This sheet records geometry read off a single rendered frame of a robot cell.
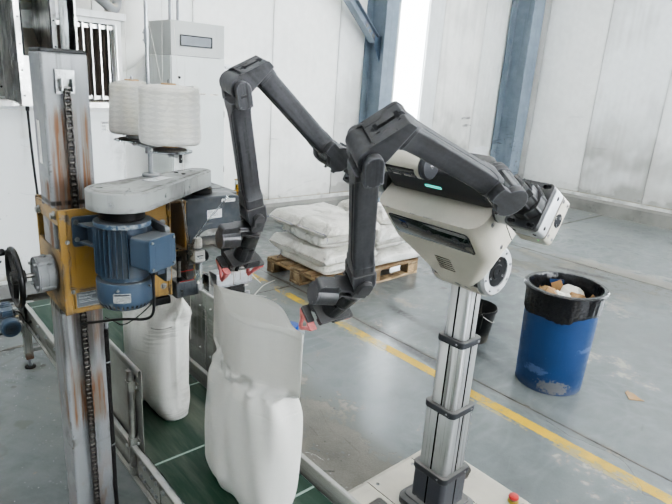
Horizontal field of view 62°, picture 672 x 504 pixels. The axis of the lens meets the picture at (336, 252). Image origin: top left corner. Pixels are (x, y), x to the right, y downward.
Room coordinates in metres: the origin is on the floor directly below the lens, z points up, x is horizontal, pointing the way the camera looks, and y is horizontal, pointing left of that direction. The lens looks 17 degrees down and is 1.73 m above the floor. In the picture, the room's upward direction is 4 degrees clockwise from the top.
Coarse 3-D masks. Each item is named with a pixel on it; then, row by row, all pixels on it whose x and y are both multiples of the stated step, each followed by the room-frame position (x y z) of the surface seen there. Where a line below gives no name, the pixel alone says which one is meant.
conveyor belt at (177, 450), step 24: (48, 312) 2.85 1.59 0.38; (120, 312) 2.92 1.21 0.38; (120, 336) 2.62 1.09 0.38; (192, 384) 2.20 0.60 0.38; (144, 408) 1.99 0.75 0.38; (192, 408) 2.02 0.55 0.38; (144, 432) 1.84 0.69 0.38; (168, 432) 1.85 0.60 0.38; (192, 432) 1.86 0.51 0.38; (168, 456) 1.71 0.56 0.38; (192, 456) 1.71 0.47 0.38; (168, 480) 1.58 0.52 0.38; (192, 480) 1.59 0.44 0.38; (216, 480) 1.60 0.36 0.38
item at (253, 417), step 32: (224, 288) 1.71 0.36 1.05; (224, 320) 1.59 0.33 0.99; (256, 320) 1.66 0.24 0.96; (288, 320) 1.50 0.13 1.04; (224, 352) 1.59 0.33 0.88; (256, 352) 1.47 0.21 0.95; (288, 352) 1.43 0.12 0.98; (224, 384) 1.56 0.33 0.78; (256, 384) 1.47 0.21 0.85; (288, 384) 1.43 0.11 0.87; (224, 416) 1.53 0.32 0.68; (256, 416) 1.43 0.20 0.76; (288, 416) 1.44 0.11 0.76; (224, 448) 1.53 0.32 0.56; (256, 448) 1.42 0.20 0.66; (288, 448) 1.43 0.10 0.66; (224, 480) 1.54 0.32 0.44; (256, 480) 1.41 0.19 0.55; (288, 480) 1.43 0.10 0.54
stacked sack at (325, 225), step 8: (304, 216) 4.60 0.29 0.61; (312, 216) 4.58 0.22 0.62; (320, 216) 4.58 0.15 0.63; (328, 216) 4.62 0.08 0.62; (336, 216) 4.63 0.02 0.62; (344, 216) 4.66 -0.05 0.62; (304, 224) 4.54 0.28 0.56; (312, 224) 4.47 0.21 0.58; (320, 224) 4.42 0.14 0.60; (328, 224) 4.37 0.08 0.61; (336, 224) 4.42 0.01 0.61; (344, 224) 4.46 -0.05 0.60; (376, 224) 4.67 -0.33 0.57; (312, 232) 4.45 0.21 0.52; (320, 232) 4.37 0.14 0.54; (328, 232) 4.33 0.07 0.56; (336, 232) 4.37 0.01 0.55; (344, 232) 4.43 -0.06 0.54
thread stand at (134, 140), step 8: (144, 0) 1.65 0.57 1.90; (144, 8) 1.65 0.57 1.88; (144, 16) 1.65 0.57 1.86; (144, 24) 1.65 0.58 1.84; (144, 32) 1.65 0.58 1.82; (144, 40) 1.65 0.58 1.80; (168, 80) 1.56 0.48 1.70; (128, 136) 1.74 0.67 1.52; (136, 136) 1.74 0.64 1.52; (136, 144) 1.73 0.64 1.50; (144, 144) 1.68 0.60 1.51; (152, 152) 1.51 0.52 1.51; (160, 152) 1.51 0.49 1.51; (168, 152) 1.52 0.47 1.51; (176, 152) 1.53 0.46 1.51; (184, 152) 1.54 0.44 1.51; (152, 160) 1.66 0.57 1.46; (152, 168) 1.65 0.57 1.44; (144, 176) 1.63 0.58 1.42; (152, 176) 1.64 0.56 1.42
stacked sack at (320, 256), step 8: (304, 248) 4.52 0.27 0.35; (312, 248) 4.47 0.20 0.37; (320, 248) 4.45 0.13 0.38; (328, 248) 4.48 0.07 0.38; (336, 248) 4.51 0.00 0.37; (344, 248) 4.53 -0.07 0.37; (304, 256) 4.49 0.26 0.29; (312, 256) 4.42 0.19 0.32; (320, 256) 4.36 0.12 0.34; (328, 256) 4.33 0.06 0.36; (336, 256) 4.37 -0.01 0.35; (344, 256) 4.43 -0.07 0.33; (320, 264) 4.34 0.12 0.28; (328, 264) 4.31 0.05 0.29
